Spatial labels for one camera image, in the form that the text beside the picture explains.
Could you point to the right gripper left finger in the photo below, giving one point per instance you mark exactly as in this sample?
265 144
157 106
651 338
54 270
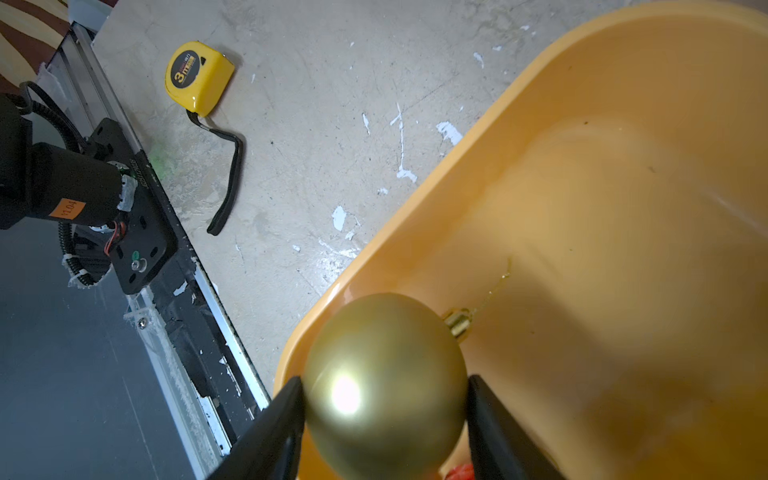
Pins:
271 448

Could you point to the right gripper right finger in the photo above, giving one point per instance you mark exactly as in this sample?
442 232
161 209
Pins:
500 448

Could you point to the gold ornament ball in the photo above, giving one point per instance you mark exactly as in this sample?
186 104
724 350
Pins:
385 384

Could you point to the yellow plastic tray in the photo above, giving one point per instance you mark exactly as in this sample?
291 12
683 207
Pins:
606 220

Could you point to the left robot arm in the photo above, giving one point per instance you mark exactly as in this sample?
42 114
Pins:
50 171

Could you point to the red glitter ornament ball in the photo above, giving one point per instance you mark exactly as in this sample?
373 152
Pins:
461 472

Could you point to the yellow tape measure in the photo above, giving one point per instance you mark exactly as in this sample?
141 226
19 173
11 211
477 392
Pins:
196 78

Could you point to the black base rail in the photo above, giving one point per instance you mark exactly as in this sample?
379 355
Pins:
212 390

